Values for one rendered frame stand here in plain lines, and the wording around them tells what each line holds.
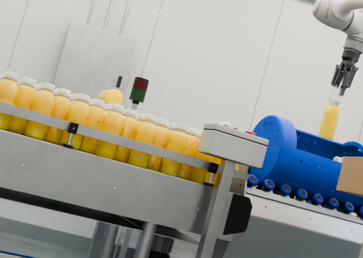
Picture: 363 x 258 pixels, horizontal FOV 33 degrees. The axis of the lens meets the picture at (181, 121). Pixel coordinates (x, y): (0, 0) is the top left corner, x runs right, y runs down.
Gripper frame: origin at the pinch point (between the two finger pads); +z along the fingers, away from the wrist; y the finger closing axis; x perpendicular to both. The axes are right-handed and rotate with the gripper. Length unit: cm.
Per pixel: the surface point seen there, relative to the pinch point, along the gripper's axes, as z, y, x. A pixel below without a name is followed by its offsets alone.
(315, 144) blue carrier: 24.1, -6.9, 6.9
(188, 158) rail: 47, -36, 74
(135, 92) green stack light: 30, 20, 81
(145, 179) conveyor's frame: 58, -38, 87
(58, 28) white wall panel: -12, 331, 68
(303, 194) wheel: 46, -29, 20
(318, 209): 49, -30, 11
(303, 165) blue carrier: 35, -31, 25
